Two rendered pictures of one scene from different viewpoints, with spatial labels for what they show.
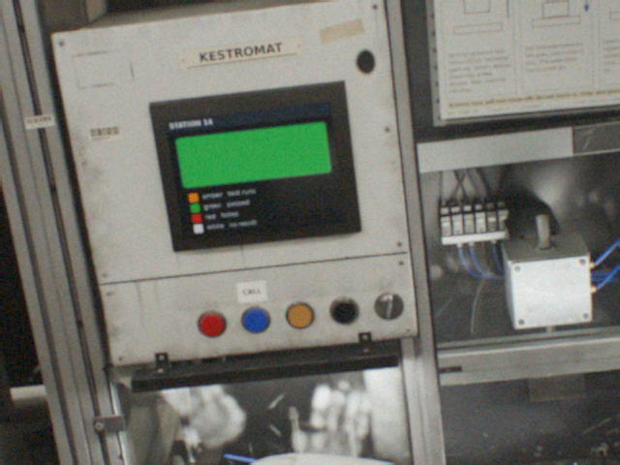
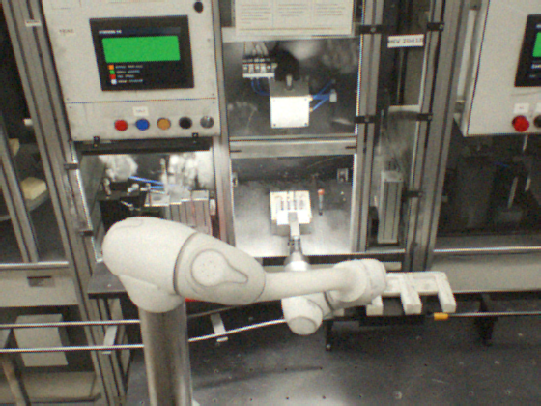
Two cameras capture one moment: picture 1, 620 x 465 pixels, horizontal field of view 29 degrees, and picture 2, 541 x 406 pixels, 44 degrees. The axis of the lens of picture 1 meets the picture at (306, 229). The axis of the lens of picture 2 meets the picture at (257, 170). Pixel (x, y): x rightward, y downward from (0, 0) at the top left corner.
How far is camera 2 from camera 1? 0.39 m
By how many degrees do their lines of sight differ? 16
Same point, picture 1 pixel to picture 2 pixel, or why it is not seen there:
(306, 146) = (167, 46)
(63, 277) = (46, 98)
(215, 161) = (122, 50)
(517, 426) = (276, 162)
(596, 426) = (314, 164)
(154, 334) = (93, 128)
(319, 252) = (173, 95)
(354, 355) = (188, 144)
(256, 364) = (141, 145)
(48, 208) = (39, 65)
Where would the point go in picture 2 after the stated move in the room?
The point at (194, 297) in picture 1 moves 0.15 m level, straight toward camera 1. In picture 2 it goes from (112, 112) to (113, 139)
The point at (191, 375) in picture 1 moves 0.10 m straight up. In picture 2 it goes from (110, 149) to (104, 118)
